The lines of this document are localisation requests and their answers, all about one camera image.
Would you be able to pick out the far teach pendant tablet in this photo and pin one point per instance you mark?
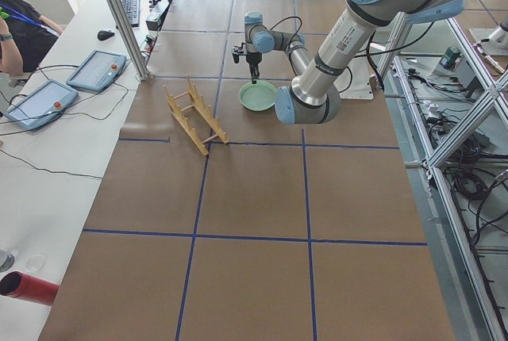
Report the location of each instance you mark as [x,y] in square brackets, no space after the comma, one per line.
[97,71]

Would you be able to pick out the aluminium frame post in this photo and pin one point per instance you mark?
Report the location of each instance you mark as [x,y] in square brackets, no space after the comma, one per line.
[129,40]

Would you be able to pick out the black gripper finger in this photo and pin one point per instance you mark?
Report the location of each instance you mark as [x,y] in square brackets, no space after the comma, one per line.
[254,72]

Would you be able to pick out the clear plastic lid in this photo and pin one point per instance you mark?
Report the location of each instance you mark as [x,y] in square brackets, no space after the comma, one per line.
[35,263]

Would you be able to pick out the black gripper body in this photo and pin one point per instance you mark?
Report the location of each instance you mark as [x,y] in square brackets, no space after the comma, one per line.
[253,59]

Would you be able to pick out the wooden plate rack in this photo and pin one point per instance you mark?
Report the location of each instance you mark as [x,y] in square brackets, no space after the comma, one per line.
[195,117]

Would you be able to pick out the light green plate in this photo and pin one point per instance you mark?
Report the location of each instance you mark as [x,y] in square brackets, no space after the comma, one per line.
[258,96]

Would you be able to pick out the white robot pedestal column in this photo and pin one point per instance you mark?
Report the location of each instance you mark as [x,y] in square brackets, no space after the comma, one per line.
[360,88]

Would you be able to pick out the person in black shirt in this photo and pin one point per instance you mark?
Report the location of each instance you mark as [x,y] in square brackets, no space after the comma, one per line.
[26,37]

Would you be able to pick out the black keyboard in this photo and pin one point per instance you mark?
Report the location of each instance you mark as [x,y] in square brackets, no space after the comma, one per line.
[132,11]

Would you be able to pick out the near teach pendant tablet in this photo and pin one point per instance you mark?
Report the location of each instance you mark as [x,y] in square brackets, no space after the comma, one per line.
[43,105]

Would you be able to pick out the black computer mouse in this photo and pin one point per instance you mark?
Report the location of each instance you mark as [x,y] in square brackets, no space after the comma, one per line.
[104,34]

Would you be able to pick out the red bottle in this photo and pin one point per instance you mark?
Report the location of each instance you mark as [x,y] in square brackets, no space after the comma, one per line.
[28,288]

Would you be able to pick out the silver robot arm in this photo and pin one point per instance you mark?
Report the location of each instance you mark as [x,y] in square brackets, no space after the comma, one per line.
[311,98]

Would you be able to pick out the teach pendant tablet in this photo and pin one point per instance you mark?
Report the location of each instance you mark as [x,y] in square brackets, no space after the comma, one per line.
[43,105]
[97,71]

